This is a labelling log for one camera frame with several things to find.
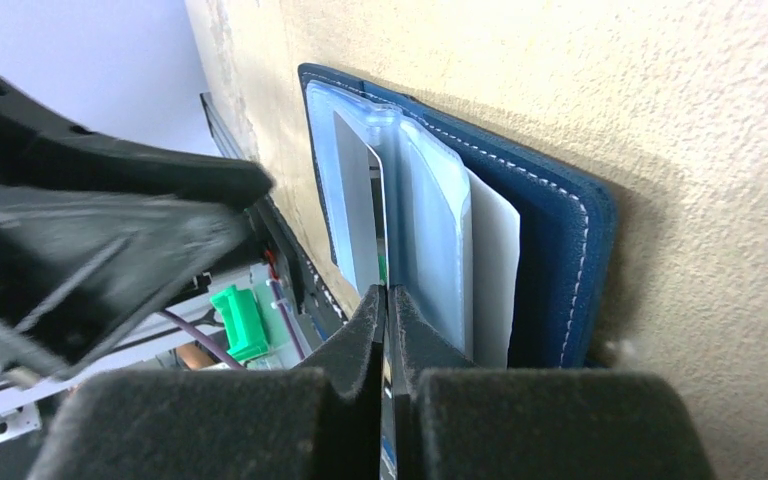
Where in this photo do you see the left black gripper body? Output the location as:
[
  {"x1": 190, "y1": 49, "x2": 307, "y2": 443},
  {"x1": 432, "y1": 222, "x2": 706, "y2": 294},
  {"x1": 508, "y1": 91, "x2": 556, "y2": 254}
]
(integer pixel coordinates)
[{"x1": 0, "y1": 77, "x2": 273, "y2": 379}]

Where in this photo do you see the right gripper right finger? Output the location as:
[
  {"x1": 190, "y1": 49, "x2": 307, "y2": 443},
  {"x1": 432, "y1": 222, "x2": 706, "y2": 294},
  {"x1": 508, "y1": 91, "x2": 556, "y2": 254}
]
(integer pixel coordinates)
[{"x1": 387, "y1": 286, "x2": 715, "y2": 479}]

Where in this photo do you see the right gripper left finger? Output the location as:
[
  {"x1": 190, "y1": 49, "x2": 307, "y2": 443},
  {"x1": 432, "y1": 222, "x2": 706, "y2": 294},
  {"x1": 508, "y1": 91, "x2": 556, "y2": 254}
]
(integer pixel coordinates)
[{"x1": 30, "y1": 286, "x2": 386, "y2": 479}]

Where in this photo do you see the blue leather card holder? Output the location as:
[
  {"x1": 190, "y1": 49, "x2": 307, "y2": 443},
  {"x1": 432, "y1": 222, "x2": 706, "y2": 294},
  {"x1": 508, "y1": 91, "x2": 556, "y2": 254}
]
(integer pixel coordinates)
[{"x1": 297, "y1": 63, "x2": 618, "y2": 368}]

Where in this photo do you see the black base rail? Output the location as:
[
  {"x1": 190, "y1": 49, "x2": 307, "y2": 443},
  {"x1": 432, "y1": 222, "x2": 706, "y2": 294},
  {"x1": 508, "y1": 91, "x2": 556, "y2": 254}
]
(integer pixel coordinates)
[{"x1": 249, "y1": 196, "x2": 347, "y2": 349}]

